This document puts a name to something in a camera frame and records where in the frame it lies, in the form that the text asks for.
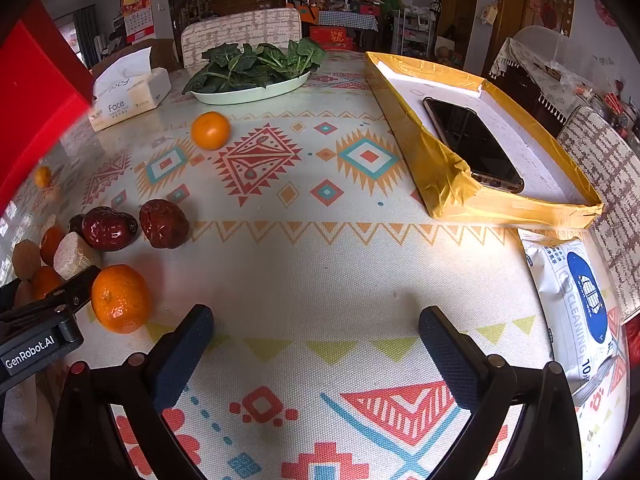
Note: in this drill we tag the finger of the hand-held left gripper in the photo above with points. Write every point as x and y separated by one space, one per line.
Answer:
70 291

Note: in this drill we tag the wrinkled red date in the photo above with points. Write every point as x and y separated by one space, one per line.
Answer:
109 228
162 223

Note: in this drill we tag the white blue wet wipes packet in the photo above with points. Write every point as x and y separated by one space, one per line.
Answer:
575 300

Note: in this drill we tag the large tangerine with stem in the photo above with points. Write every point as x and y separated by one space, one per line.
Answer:
121 305

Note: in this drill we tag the white brown patterned chair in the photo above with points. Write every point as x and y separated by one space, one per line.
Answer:
610 195

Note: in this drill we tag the patterned chair back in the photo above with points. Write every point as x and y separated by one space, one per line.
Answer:
240 32

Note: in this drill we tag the wooden staircase railing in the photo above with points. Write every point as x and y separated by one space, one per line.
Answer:
200 5

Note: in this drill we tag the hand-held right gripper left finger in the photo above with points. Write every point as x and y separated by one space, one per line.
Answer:
182 355

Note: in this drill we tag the red gift box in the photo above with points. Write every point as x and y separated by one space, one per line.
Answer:
330 36

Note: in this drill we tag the white shelf rack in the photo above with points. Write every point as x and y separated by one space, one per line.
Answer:
415 30

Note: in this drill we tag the round tangerine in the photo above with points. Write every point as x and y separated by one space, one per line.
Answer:
211 131

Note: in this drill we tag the white fringed cloth table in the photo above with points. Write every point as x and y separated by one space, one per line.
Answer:
540 70

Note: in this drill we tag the red wall calendar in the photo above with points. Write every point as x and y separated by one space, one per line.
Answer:
136 10

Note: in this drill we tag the spinach leaves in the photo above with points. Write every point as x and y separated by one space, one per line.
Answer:
250 62

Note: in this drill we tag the black smartphone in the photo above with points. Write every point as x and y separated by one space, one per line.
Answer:
472 145

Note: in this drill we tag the pale green oval plate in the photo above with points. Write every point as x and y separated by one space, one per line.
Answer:
250 94

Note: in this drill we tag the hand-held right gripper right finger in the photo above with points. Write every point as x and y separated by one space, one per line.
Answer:
450 360

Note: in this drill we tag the small orange kumquat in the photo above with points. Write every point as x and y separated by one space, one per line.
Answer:
45 280
50 245
42 176

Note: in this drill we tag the checkered cloth table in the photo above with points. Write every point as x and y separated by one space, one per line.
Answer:
350 20

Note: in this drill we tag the brown round longan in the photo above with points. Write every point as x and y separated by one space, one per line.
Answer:
25 259
22 292

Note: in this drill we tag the cut sugarcane piece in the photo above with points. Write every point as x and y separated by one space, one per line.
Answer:
49 221

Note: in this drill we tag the beige cylindrical cake piece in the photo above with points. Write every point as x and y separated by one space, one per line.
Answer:
75 260

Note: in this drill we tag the yellow taped cardboard tray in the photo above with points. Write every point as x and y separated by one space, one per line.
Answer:
440 175

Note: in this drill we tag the white tissue box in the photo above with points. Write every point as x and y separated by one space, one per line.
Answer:
127 92

